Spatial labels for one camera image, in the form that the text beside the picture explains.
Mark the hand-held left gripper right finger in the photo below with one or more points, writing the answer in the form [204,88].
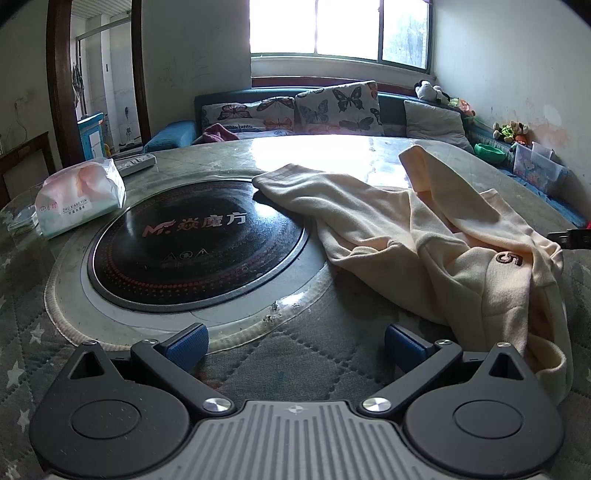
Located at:
[406,345]

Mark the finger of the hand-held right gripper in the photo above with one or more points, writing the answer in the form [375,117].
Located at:
[570,237]

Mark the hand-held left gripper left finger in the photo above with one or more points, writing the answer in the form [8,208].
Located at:
[187,345]

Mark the cream sweatshirt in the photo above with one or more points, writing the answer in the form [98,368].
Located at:
[392,221]

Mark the clear plastic storage box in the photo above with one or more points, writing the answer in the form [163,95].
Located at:
[535,168]

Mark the round black induction cooker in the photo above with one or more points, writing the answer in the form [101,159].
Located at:
[184,258]

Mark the grey quilted star tablecloth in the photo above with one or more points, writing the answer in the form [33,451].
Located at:
[300,350]

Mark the green bowl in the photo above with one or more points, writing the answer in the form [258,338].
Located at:
[489,151]

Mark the green brown plush toy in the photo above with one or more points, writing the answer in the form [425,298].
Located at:
[508,131]

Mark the colourful plush toy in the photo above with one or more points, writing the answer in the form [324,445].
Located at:
[461,106]

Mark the grey pillow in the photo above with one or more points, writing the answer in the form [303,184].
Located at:
[434,122]

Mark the white pink tissue pack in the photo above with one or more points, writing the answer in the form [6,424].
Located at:
[78,194]

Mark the grey remote control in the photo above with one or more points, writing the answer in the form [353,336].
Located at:
[136,164]

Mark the panda plush toy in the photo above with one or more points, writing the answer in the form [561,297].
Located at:
[425,90]

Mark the clear glass dish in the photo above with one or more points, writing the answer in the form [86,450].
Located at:
[18,219]

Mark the magenta cloth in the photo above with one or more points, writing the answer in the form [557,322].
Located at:
[217,134]

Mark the blue sofa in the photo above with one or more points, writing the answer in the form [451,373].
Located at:
[392,105]

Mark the small blue cabinet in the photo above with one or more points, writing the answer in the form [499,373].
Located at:
[90,138]

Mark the long butterfly print pillow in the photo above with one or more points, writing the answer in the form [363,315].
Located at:
[244,113]

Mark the square butterfly print pillow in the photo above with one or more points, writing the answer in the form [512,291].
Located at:
[337,108]

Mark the dark wooden sideboard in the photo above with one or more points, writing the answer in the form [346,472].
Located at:
[27,147]

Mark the window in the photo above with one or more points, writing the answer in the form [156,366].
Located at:
[346,27]

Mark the dark wooden door frame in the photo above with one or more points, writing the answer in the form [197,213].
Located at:
[57,69]

